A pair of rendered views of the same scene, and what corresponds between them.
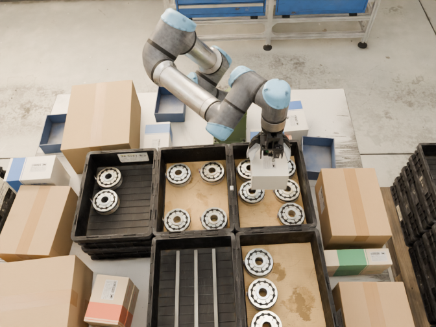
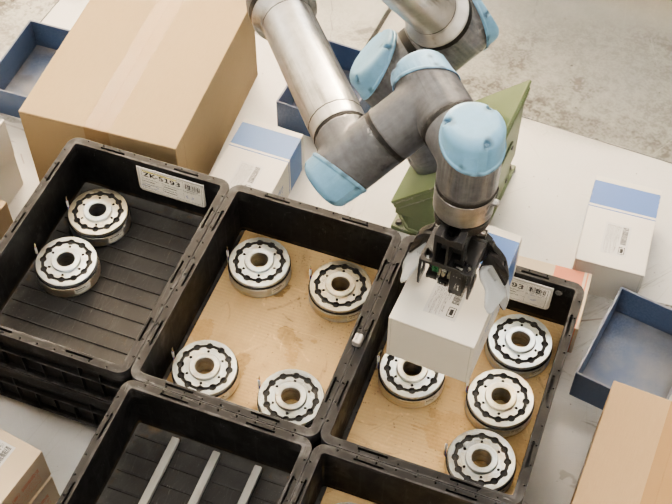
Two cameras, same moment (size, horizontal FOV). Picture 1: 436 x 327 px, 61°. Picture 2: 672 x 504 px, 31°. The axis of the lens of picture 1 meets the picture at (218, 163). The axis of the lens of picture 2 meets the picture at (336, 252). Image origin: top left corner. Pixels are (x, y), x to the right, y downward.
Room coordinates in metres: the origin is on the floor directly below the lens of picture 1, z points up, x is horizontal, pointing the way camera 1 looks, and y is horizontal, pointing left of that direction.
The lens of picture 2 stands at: (-0.22, -0.32, 2.46)
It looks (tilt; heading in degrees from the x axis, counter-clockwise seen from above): 53 degrees down; 18
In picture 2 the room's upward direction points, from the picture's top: 1 degrees clockwise
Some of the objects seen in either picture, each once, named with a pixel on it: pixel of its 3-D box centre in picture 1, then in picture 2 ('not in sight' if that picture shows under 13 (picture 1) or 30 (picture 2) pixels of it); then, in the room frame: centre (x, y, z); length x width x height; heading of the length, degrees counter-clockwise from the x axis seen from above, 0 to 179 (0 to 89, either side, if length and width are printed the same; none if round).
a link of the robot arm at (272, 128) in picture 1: (274, 119); (466, 198); (0.71, -0.18, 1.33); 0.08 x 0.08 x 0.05
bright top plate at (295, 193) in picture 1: (287, 189); (500, 398); (0.73, -0.27, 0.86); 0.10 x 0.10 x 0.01
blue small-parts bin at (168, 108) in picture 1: (170, 103); (331, 91); (1.38, 0.22, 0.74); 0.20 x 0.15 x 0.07; 175
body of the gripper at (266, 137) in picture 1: (271, 137); (457, 241); (0.71, -0.17, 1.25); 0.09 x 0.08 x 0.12; 175
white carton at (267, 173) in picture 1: (267, 158); (454, 294); (0.73, -0.18, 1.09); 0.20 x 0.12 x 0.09; 175
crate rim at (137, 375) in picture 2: (193, 187); (271, 305); (0.74, 0.10, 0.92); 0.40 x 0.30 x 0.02; 178
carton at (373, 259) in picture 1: (355, 259); not in sight; (0.45, -0.49, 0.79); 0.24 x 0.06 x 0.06; 87
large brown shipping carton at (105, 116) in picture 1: (104, 126); (146, 91); (1.20, 0.54, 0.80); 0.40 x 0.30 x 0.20; 2
